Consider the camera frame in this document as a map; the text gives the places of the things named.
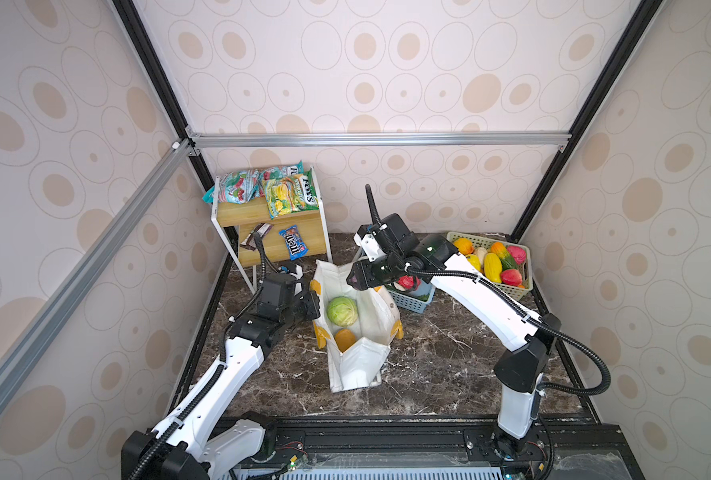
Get red bell pepper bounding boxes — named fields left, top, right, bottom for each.
left=393, top=275, right=421, bottom=292

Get green cabbage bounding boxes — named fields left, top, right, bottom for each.
left=326, top=296, right=359, bottom=328

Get orange potato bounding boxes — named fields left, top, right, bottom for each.
left=334, top=328, right=359, bottom=353

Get white grocery bag yellow handles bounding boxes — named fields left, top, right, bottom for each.
left=310, top=260, right=403, bottom=393

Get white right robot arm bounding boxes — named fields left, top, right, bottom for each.
left=346, top=189, right=611, bottom=441

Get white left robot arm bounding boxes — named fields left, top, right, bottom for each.
left=120, top=234, right=319, bottom=479

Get green mint snack bag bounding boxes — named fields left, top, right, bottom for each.
left=270, top=162, right=319, bottom=212

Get yellow candy snack bag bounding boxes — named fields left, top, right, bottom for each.
left=262, top=176, right=303, bottom=219

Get green gummy snack bag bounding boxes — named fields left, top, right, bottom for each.
left=202, top=169, right=261, bottom=204

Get blue plastic basket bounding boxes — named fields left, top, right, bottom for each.
left=387, top=282, right=435, bottom=314

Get blue candy packet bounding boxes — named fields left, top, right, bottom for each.
left=278, top=225, right=309, bottom=261

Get orange fruit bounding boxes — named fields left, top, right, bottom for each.
left=453, top=237, right=475, bottom=256

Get white wooden two-tier shelf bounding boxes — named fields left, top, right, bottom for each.
left=210, top=168, right=333, bottom=293

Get brown chocolate bar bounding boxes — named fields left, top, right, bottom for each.
left=240, top=222, right=273, bottom=251

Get green plastic basket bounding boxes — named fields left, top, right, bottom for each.
left=447, top=232, right=533, bottom=300

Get yellow mango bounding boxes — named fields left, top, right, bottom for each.
left=483, top=252, right=503, bottom=284

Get pink peach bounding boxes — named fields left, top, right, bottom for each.
left=507, top=245, right=527, bottom=265

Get horizontal aluminium rail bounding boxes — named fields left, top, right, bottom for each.
left=191, top=131, right=571, bottom=149

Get left diagonal aluminium rail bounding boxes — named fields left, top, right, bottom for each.
left=0, top=138, right=193, bottom=416

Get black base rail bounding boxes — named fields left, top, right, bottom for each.
left=227, top=415, right=643, bottom=479

